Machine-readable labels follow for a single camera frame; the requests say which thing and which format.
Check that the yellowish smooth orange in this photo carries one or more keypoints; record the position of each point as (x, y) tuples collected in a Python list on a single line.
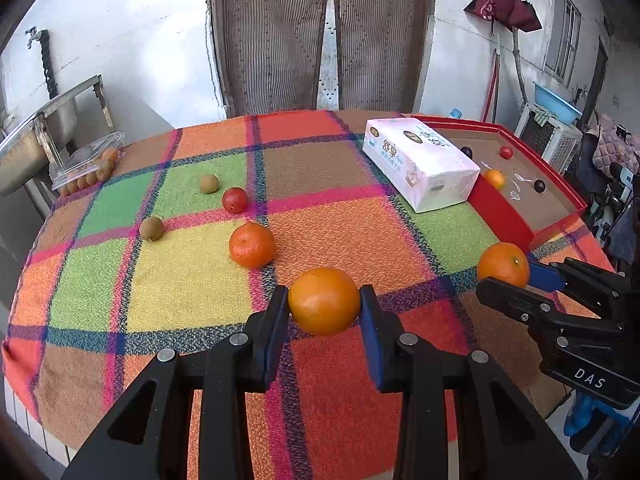
[(324, 301)]

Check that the large orange with stem mark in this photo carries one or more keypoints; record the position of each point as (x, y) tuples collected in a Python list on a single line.
[(503, 267)]

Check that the person's right hand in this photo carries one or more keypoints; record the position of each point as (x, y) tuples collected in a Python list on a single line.
[(592, 422)]

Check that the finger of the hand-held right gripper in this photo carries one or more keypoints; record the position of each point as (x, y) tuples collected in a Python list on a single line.
[(515, 305), (545, 275)]

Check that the pile of brown longans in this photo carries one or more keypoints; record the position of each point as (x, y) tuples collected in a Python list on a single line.
[(92, 178)]

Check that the metal wall faucet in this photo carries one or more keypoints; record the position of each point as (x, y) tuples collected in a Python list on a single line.
[(32, 37)]

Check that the red pole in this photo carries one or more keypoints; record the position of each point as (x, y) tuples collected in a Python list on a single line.
[(495, 80)]

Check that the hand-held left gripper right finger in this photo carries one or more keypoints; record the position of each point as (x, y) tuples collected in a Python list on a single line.
[(372, 335)]

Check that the dark purple plum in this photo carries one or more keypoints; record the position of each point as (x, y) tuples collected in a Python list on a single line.
[(466, 152), (538, 186)]

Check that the blue plastic basin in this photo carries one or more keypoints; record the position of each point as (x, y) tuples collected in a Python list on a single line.
[(555, 100)]

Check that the red tomato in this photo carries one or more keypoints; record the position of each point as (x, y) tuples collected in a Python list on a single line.
[(506, 152), (234, 199)]

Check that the barred window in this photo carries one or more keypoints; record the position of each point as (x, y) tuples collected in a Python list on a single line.
[(562, 35)]

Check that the colourful plaid blanket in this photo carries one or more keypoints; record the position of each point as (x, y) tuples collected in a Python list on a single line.
[(200, 280)]

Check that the clear plastic container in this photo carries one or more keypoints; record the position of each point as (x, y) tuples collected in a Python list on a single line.
[(85, 157)]

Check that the white air conditioner unit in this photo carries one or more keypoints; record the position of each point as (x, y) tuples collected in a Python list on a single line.
[(545, 142)]

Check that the small smooth orange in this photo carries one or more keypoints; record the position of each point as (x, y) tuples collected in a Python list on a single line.
[(495, 178)]

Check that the deep orange tangerine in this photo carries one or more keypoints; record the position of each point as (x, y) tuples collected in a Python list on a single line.
[(251, 245)]

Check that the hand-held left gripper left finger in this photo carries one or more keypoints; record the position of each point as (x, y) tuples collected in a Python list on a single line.
[(275, 330)]

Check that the bare wooden stick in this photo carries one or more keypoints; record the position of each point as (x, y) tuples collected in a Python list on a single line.
[(517, 60)]

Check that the dark red umbrella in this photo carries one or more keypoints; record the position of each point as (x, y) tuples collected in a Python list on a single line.
[(500, 7)]

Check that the green checked cloth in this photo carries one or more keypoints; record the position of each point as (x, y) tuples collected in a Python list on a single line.
[(542, 116)]

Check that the red cardboard box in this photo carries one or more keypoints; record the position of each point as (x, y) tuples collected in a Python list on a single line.
[(505, 220)]

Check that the white tissue pack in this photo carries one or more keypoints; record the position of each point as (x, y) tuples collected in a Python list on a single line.
[(420, 165)]

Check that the clear plastic film scrap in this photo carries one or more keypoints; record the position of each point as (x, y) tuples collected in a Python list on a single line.
[(515, 192)]

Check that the stainless steel sink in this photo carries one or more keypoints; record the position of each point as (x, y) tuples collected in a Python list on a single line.
[(30, 150)]

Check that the brown kiwi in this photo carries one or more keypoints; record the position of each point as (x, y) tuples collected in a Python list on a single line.
[(151, 228), (208, 183)]

